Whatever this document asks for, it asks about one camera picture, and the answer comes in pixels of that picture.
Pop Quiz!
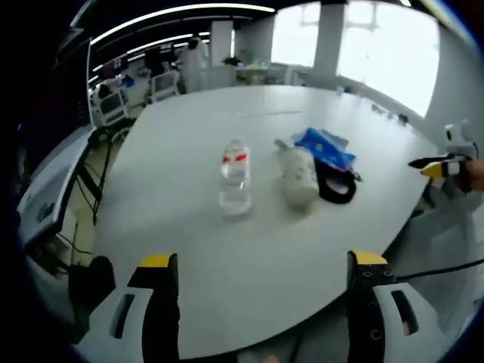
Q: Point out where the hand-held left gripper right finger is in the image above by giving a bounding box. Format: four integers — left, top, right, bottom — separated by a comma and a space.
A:
346, 249, 443, 363

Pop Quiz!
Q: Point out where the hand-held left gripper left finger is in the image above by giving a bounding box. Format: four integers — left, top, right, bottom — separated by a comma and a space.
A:
73, 253, 181, 363

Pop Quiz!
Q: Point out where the black pouch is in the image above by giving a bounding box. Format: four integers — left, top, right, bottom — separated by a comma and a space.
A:
312, 157, 362, 205

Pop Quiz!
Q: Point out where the blue plastic packet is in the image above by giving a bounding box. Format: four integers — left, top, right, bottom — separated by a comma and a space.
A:
293, 127, 358, 170

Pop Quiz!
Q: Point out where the white insulated bottle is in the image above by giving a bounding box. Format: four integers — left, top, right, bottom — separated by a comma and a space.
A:
273, 138, 321, 206

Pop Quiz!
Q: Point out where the clear plastic water bottle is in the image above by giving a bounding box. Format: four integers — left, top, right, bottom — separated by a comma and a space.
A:
218, 138, 253, 217

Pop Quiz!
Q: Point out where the person's right hand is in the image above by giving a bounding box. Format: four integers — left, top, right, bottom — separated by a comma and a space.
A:
461, 157, 484, 194

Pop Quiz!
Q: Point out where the white table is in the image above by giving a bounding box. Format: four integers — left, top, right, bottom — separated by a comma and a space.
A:
92, 84, 445, 360

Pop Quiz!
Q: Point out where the white side desk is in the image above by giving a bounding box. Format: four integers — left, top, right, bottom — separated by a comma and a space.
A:
17, 128, 95, 247

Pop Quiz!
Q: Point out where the white office chair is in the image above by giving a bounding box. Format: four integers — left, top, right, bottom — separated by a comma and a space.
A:
92, 90, 132, 128
149, 71, 182, 103

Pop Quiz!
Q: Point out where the black cable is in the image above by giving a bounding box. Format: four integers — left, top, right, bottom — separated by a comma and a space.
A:
392, 256, 484, 283

